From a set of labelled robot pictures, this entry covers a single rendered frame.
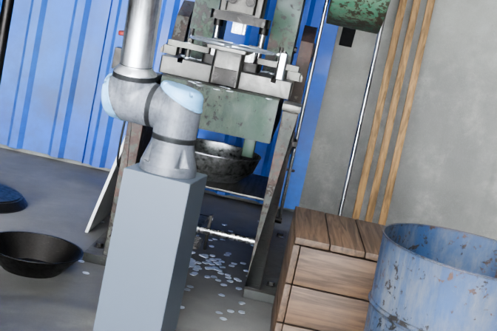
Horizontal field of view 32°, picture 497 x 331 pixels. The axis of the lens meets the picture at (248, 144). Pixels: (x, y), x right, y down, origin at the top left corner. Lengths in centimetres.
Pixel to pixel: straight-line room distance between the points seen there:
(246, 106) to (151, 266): 77
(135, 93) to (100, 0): 206
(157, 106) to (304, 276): 60
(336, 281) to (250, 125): 71
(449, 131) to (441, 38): 44
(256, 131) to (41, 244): 78
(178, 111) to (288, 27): 108
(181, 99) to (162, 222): 32
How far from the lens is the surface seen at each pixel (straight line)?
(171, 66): 296
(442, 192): 433
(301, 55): 331
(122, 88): 229
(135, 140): 285
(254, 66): 300
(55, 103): 439
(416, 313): 191
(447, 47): 426
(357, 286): 238
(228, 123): 286
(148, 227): 227
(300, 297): 238
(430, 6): 400
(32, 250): 290
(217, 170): 298
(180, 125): 225
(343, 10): 287
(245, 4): 296
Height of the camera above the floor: 90
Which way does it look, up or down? 8 degrees down
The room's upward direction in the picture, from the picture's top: 12 degrees clockwise
